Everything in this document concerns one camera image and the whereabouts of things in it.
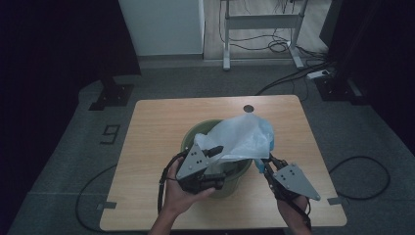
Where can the white metal desk frame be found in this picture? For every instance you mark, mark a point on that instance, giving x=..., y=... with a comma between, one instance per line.
x=261, y=22

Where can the white plastic bag blue edge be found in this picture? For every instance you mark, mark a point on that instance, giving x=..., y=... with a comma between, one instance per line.
x=241, y=137

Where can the black stand base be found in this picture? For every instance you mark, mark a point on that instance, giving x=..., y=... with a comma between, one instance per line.
x=112, y=96
x=337, y=89

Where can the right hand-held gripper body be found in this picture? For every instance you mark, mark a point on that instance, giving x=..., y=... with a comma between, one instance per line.
x=295, y=181

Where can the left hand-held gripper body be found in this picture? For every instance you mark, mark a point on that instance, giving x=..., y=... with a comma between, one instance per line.
x=194, y=163

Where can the white cabinet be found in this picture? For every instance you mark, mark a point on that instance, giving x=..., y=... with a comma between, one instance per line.
x=163, y=26

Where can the white power strip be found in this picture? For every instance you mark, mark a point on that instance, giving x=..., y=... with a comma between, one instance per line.
x=317, y=74

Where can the black round table grommet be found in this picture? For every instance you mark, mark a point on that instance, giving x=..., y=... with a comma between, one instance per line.
x=248, y=108

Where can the person's left hand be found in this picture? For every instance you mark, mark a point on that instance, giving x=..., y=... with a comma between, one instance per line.
x=179, y=199

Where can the person's right hand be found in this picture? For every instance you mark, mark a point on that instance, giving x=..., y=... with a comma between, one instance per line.
x=293, y=212

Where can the dark curtain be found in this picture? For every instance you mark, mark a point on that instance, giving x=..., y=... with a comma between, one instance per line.
x=49, y=65
x=381, y=65

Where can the grey tape piece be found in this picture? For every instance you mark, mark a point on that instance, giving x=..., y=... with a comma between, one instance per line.
x=336, y=200
x=107, y=205

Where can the green plastic trash bin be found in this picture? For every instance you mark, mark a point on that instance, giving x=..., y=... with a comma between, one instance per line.
x=230, y=190

